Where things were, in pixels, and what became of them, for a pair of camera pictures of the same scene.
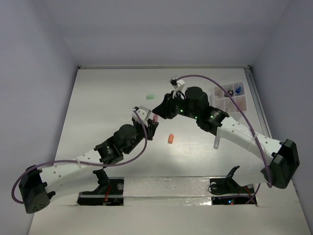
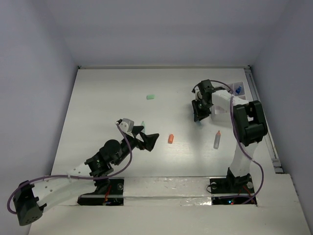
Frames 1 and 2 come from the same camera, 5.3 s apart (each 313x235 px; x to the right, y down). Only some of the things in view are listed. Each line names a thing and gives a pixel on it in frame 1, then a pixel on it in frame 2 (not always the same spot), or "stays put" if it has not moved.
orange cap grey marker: x=216 y=142 stays put
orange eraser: x=170 y=140 stays put
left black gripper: x=149 y=129 -> x=148 y=139
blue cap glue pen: x=238 y=89 stays put
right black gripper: x=166 y=109 -> x=199 y=115
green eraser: x=150 y=97 stays put
